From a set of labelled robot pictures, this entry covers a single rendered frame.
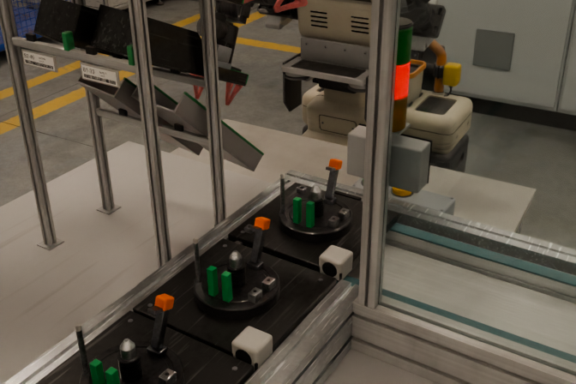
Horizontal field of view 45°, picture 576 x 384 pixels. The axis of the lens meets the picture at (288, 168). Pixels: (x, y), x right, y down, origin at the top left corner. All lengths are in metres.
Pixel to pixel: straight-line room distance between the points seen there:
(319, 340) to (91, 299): 0.49
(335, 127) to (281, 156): 0.29
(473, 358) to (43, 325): 0.74
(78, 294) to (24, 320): 0.11
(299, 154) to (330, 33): 0.36
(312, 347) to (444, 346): 0.21
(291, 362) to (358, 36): 1.12
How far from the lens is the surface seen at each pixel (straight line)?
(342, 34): 1.97
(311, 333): 1.10
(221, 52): 1.39
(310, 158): 1.84
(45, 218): 1.53
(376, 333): 1.18
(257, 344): 1.04
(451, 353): 1.14
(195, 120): 1.33
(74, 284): 1.44
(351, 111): 2.05
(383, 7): 0.95
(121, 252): 1.50
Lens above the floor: 1.68
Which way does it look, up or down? 27 degrees down
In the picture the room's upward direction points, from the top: 1 degrees counter-clockwise
